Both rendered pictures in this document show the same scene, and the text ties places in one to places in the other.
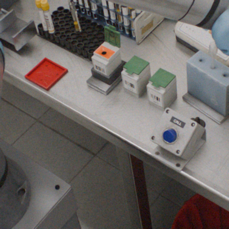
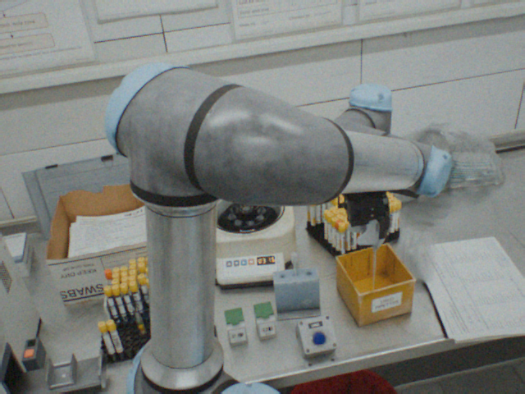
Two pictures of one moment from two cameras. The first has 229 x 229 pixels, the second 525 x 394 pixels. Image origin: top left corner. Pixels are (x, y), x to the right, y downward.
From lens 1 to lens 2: 0.63 m
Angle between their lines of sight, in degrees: 42
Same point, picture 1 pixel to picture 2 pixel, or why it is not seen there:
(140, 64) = (236, 313)
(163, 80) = (267, 309)
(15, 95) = not seen: outside the picture
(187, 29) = (230, 273)
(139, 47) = not seen: hidden behind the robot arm
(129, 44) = not seen: hidden behind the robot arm
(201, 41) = (249, 273)
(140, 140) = (287, 367)
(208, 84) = (299, 289)
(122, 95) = (233, 350)
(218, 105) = (312, 301)
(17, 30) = (89, 370)
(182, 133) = (326, 329)
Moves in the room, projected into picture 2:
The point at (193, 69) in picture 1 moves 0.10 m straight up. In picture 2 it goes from (282, 286) to (279, 251)
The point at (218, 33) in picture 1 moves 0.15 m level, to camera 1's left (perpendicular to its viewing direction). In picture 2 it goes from (434, 179) to (397, 237)
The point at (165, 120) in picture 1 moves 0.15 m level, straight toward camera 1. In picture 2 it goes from (305, 330) to (370, 366)
